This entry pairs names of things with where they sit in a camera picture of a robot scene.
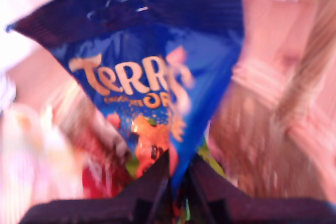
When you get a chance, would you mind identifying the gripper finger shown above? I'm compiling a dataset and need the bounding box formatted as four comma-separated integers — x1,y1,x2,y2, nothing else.
188,155,251,209
113,149,171,210

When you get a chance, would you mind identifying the red yellow Maltesers bunnies bag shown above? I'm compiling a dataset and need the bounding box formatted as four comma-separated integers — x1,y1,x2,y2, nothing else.
0,103,137,201

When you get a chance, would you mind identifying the blue Terry's chocolate bag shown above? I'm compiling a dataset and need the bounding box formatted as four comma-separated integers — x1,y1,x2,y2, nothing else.
5,0,246,190

